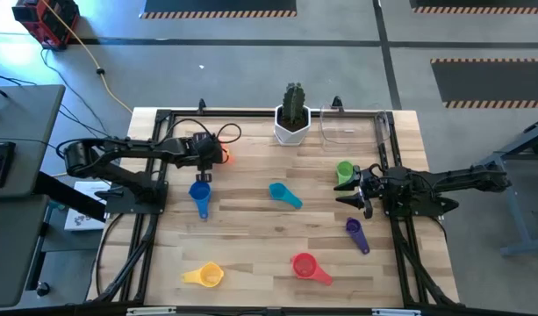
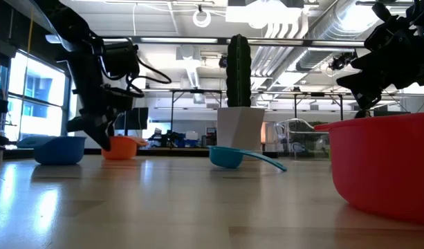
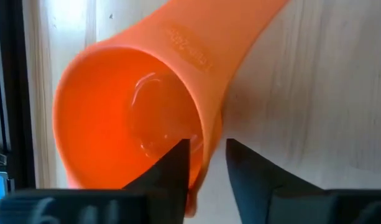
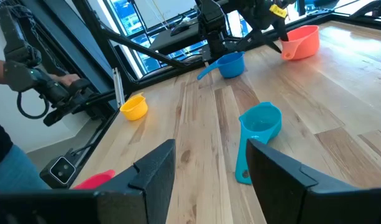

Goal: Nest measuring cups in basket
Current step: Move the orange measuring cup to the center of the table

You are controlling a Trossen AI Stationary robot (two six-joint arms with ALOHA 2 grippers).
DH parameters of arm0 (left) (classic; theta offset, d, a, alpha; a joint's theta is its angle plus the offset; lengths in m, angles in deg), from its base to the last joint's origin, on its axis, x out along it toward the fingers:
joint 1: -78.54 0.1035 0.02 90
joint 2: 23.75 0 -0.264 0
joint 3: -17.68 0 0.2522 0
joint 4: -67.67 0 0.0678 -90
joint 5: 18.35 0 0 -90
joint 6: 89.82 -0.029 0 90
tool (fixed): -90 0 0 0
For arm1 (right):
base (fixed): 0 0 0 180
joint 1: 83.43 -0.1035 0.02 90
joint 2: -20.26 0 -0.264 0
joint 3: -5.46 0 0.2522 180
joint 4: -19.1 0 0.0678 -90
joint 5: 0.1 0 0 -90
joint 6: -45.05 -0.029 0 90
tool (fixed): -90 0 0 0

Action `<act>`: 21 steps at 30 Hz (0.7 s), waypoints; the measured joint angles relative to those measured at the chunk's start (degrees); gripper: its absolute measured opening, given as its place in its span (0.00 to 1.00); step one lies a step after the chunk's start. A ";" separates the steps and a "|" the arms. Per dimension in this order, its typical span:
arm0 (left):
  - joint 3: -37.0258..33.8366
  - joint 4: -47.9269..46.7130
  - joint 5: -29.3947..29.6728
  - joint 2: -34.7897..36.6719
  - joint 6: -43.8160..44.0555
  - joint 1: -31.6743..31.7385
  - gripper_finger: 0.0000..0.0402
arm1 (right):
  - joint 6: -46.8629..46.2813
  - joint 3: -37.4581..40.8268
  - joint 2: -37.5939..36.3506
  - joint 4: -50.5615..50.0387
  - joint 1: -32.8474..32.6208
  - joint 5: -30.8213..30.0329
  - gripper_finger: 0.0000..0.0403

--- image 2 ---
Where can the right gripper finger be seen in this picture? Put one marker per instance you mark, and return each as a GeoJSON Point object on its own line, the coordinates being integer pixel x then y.
{"type": "Point", "coordinates": [357, 80]}
{"type": "Point", "coordinates": [367, 97]}

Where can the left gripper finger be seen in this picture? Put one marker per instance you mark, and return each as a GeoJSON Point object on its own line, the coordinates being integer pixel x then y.
{"type": "Point", "coordinates": [102, 135]}
{"type": "Point", "coordinates": [81, 124]}

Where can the orange measuring cup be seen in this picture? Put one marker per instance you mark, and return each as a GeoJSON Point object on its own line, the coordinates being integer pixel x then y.
{"type": "Point", "coordinates": [121, 148]}

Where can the blue measuring cup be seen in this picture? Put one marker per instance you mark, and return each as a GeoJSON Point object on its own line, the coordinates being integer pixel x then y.
{"type": "Point", "coordinates": [61, 152]}

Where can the red measuring cup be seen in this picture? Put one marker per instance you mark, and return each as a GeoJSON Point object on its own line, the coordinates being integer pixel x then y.
{"type": "Point", "coordinates": [388, 166]}

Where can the teal measuring cup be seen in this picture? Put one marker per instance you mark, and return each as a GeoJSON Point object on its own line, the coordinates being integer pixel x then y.
{"type": "Point", "coordinates": [225, 157]}

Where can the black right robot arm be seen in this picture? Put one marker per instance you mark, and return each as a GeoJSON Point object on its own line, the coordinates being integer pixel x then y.
{"type": "Point", "coordinates": [422, 14]}

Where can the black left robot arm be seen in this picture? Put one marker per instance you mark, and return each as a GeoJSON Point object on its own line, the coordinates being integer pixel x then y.
{"type": "Point", "coordinates": [66, 24]}

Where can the clear plastic basket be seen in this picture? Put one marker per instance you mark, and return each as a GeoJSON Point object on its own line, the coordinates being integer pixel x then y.
{"type": "Point", "coordinates": [301, 138]}

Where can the black computer monitor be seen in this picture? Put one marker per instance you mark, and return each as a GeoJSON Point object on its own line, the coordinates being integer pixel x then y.
{"type": "Point", "coordinates": [133, 118]}
{"type": "Point", "coordinates": [391, 113]}

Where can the black overhead beam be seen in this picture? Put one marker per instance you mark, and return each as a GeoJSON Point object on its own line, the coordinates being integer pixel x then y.
{"type": "Point", "coordinates": [284, 42]}

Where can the green cactus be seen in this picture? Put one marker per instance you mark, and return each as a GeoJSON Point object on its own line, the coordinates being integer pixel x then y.
{"type": "Point", "coordinates": [238, 72]}

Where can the white hexagonal plant pot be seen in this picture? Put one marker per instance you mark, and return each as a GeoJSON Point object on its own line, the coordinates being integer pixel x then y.
{"type": "Point", "coordinates": [240, 128]}

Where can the black ceiling camera rig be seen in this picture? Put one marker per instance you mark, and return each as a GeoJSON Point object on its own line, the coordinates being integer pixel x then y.
{"type": "Point", "coordinates": [341, 61]}

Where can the black background table frame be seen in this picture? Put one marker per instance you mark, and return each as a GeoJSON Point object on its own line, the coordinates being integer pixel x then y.
{"type": "Point", "coordinates": [341, 107]}
{"type": "Point", "coordinates": [172, 110]}

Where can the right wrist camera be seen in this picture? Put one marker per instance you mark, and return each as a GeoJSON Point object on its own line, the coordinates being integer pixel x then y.
{"type": "Point", "coordinates": [384, 38]}

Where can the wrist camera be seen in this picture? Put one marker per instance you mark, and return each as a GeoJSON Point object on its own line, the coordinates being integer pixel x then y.
{"type": "Point", "coordinates": [384, 38]}
{"type": "Point", "coordinates": [120, 58]}

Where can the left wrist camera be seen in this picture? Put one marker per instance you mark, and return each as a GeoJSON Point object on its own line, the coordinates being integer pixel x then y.
{"type": "Point", "coordinates": [120, 58]}

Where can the silver ventilation duct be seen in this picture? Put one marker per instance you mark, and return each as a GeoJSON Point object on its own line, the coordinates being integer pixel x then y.
{"type": "Point", "coordinates": [322, 41]}

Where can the black ceiling camera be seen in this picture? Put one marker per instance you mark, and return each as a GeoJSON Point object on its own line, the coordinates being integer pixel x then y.
{"type": "Point", "coordinates": [223, 61]}

